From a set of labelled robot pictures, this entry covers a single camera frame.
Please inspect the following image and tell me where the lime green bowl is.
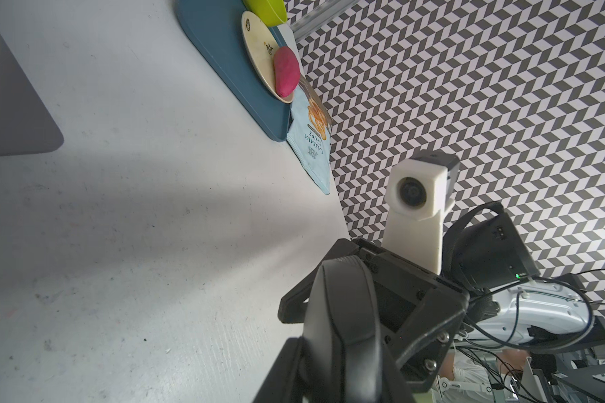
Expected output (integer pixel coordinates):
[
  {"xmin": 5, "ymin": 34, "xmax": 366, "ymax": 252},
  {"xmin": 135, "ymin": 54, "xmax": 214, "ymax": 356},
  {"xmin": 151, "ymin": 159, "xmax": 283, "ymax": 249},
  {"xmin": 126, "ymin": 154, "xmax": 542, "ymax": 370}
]
[{"xmin": 243, "ymin": 0, "xmax": 288, "ymax": 27}]

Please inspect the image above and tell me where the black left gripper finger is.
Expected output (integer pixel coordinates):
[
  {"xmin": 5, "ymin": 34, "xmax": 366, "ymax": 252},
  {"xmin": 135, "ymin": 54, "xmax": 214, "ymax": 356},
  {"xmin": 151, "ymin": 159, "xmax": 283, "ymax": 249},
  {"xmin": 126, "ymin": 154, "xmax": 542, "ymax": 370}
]
[{"xmin": 253, "ymin": 338, "xmax": 305, "ymax": 403}]

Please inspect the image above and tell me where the cassava chips bag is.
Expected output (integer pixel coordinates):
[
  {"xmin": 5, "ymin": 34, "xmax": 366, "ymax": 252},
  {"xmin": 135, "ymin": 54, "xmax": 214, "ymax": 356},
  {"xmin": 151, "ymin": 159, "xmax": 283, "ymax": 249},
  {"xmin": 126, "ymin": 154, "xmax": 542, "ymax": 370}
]
[{"xmin": 271, "ymin": 24, "xmax": 334, "ymax": 196}]

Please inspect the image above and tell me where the teal plastic tray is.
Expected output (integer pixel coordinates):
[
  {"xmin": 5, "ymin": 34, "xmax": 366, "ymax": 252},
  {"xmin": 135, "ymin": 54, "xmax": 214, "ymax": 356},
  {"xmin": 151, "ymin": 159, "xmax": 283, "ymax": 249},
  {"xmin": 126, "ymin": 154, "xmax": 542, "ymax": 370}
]
[{"xmin": 175, "ymin": 0, "xmax": 291, "ymax": 142}]

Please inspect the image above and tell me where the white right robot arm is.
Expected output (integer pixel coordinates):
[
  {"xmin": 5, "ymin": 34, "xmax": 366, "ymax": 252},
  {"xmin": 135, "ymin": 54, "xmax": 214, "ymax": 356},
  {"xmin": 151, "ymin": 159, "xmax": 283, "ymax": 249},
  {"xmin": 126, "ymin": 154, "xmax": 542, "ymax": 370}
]
[{"xmin": 256, "ymin": 201, "xmax": 605, "ymax": 402}]

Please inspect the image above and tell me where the magenta sweet potato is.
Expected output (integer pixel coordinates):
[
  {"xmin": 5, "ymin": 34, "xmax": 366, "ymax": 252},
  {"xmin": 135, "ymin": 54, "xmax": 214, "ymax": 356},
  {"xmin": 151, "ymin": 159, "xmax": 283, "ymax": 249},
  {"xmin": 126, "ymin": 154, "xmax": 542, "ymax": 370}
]
[{"xmin": 273, "ymin": 46, "xmax": 300, "ymax": 98}]

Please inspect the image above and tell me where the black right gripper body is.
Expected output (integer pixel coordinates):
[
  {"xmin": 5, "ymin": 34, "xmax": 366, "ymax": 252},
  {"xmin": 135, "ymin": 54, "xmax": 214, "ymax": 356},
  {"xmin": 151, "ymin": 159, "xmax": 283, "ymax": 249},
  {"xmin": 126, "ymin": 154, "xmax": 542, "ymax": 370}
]
[{"xmin": 277, "ymin": 238, "xmax": 469, "ymax": 393}]

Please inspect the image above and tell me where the aluminium corner post right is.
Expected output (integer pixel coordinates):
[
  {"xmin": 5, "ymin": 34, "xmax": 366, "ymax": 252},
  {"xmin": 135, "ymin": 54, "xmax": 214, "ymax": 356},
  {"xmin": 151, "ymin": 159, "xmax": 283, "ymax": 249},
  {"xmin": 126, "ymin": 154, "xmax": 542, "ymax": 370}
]
[{"xmin": 291, "ymin": 0, "xmax": 359, "ymax": 42}]

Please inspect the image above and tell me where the grey laptop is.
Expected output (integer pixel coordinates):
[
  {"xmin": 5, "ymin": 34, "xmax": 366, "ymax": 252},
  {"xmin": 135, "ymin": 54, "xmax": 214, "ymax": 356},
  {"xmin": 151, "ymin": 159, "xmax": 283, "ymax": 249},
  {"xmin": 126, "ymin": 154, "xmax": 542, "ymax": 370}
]
[{"xmin": 0, "ymin": 34, "xmax": 64, "ymax": 156}]

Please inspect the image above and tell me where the black wireless mouse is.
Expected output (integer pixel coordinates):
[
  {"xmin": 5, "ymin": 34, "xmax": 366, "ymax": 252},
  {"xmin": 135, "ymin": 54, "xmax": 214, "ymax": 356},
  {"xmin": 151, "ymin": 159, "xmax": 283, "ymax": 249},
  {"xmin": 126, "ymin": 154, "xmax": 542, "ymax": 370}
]
[{"xmin": 302, "ymin": 255, "xmax": 382, "ymax": 402}]

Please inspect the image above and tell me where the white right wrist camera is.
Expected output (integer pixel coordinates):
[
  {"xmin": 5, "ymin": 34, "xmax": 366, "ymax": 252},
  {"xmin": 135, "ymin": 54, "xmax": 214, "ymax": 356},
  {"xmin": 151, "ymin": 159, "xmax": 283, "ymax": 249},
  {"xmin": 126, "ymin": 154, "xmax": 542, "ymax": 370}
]
[{"xmin": 381, "ymin": 150, "xmax": 460, "ymax": 275}]

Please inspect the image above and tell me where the cream patterned plate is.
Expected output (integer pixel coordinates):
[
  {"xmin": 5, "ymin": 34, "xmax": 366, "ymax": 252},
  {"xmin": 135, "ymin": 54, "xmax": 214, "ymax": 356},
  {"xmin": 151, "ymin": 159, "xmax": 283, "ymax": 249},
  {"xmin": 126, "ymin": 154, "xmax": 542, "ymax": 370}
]
[{"xmin": 241, "ymin": 11, "xmax": 293, "ymax": 104}]

